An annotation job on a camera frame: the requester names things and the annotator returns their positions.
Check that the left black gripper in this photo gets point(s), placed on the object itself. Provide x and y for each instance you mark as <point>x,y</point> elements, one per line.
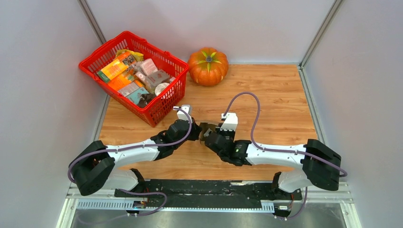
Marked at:
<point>196,130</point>

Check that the brown cardboard box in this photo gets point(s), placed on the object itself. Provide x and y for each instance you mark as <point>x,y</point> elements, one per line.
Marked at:
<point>207,127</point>

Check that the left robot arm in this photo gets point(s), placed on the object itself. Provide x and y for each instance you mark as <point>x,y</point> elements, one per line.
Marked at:
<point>98,166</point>

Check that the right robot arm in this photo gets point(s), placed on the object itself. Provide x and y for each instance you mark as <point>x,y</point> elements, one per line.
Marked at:
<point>313,163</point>

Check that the grey pink box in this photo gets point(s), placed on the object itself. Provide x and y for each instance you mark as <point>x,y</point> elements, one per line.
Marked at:
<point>156,78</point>

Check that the teal box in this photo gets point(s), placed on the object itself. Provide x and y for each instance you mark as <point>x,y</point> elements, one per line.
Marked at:
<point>136,95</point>

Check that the orange snack box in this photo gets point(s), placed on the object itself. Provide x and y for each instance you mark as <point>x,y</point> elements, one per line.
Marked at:
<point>116,67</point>

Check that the white tape roll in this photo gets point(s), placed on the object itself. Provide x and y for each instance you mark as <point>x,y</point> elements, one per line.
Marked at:
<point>160,88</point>

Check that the orange pumpkin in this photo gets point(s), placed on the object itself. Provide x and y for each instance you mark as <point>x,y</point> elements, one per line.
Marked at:
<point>208,66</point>

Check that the yellow snack bag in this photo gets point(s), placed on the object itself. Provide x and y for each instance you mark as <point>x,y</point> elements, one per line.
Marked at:
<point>137,55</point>

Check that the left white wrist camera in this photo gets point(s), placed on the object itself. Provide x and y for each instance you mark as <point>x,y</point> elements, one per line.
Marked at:
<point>184,112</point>

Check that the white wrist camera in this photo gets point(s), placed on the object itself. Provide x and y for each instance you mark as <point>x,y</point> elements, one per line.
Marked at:
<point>184,112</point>
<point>230,122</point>

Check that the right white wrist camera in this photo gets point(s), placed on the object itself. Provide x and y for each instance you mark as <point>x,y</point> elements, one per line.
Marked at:
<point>230,122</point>

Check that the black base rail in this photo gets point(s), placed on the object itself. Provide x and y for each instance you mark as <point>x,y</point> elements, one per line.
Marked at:
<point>219,194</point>

